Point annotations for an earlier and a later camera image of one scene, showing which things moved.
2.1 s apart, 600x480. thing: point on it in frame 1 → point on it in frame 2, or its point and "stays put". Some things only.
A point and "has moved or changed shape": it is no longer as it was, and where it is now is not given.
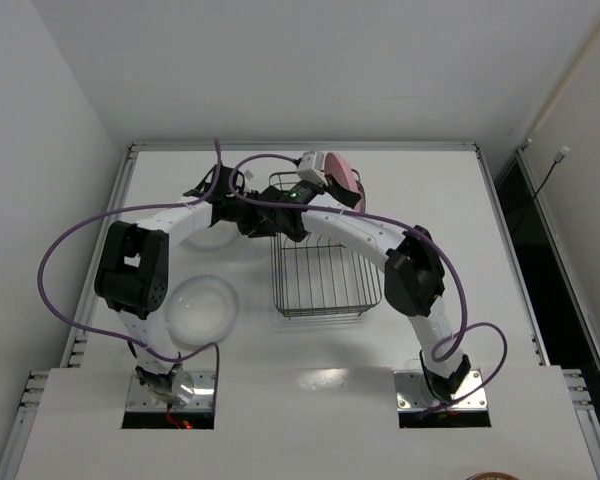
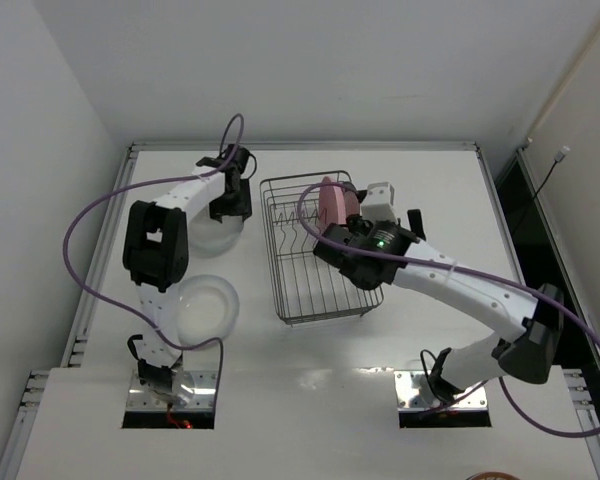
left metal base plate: x=203 y=397 stays put
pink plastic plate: x=336 y=167 has moved or changed shape
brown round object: x=494 y=475 stays put
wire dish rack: x=317 y=279 stays put
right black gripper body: x=337 y=191 → x=353 y=223
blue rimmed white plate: x=361 y=207 has moved or changed shape
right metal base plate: x=413 y=393 stays put
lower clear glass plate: x=200 y=310 stays put
